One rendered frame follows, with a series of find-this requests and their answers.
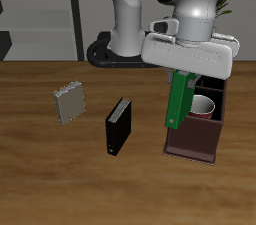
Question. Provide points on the green book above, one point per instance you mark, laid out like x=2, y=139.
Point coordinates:
x=180, y=99

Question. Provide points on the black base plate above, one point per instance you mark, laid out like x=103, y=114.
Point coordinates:
x=100, y=55

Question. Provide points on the dark brown desk caddy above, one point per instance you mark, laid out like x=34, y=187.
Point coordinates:
x=196, y=135

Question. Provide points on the grey shelf unit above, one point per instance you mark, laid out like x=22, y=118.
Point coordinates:
x=38, y=14

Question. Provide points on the black book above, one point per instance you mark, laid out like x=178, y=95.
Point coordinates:
x=118, y=127

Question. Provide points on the red mug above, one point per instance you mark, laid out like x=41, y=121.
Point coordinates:
x=202, y=107

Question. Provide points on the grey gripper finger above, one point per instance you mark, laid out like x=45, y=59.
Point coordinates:
x=170, y=75
x=193, y=81

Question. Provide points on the grey book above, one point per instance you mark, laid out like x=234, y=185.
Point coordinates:
x=70, y=103

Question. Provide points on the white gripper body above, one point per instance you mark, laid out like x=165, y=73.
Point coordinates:
x=186, y=56

